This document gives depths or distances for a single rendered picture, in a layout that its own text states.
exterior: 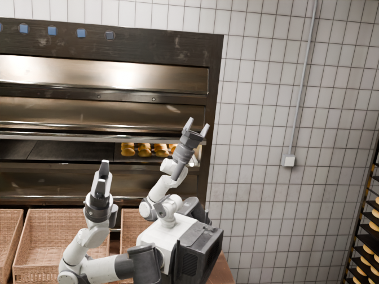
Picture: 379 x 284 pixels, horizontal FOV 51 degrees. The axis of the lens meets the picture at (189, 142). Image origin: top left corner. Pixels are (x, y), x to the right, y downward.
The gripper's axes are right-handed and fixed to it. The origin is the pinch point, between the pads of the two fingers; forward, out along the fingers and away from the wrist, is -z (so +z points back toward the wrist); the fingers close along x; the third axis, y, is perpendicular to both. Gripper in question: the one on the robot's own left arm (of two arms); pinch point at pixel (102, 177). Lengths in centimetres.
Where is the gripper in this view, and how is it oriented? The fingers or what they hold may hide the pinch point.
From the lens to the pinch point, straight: 125.3
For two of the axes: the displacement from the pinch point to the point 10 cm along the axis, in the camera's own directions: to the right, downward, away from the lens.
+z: -2.3, 7.3, 6.4
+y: 9.7, 1.7, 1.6
